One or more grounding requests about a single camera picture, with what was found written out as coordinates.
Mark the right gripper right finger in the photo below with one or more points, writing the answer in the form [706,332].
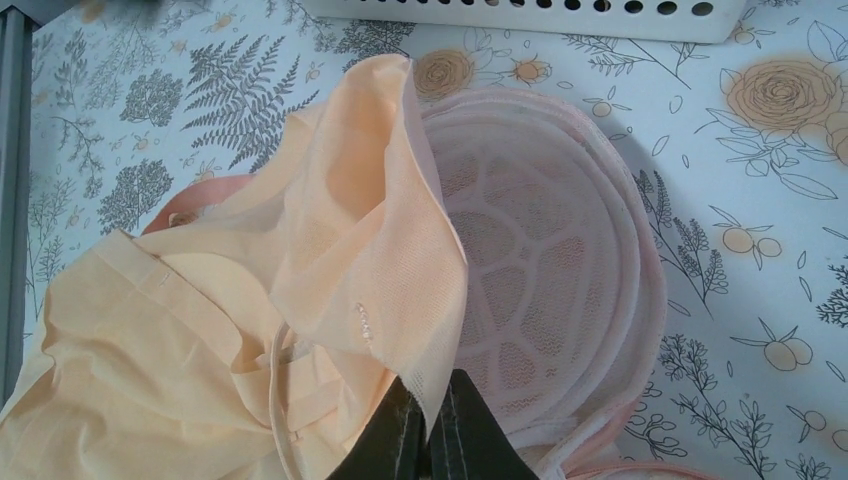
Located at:
[467,442]

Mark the white perforated plastic basket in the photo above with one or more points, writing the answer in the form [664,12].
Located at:
[698,21]

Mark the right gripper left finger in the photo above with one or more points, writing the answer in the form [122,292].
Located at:
[390,446]

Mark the floral patterned table mat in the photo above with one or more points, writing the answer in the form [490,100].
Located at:
[739,149]

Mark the aluminium front rail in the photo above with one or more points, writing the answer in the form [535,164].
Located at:
[16,57]

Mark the peach bra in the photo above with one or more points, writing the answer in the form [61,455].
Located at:
[252,330]

